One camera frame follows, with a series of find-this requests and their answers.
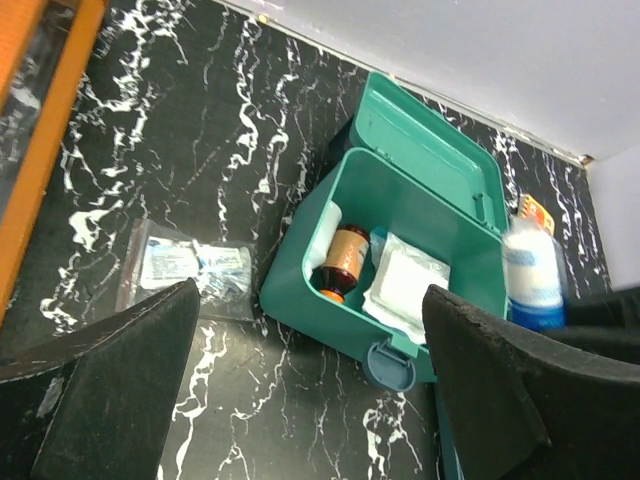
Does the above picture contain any amber bottle orange label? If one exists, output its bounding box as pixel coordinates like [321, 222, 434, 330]
[311, 224, 370, 304]

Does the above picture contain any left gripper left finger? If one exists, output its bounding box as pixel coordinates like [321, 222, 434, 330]
[1, 280, 200, 479]

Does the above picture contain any green medicine box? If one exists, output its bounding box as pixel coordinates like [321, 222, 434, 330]
[259, 72, 508, 392]

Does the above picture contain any orange wooden rack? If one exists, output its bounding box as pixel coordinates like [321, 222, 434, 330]
[1, 0, 108, 306]

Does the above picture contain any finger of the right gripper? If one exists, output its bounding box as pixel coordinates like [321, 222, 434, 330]
[549, 287, 639, 365]

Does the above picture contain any blue cotton swab packet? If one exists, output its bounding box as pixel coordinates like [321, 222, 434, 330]
[370, 226, 388, 268]

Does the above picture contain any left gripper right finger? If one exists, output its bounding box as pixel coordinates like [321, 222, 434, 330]
[423, 287, 639, 479]

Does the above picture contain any white plastic medicine bottle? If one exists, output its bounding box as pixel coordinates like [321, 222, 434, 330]
[305, 201, 342, 278]

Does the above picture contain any small clear plastic packet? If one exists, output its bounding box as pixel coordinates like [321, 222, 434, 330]
[116, 219, 255, 321]

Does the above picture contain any small white blue bottle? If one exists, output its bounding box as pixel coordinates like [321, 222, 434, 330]
[502, 217, 567, 332]

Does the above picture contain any orange patterned card packet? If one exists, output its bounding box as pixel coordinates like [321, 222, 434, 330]
[517, 194, 555, 236]

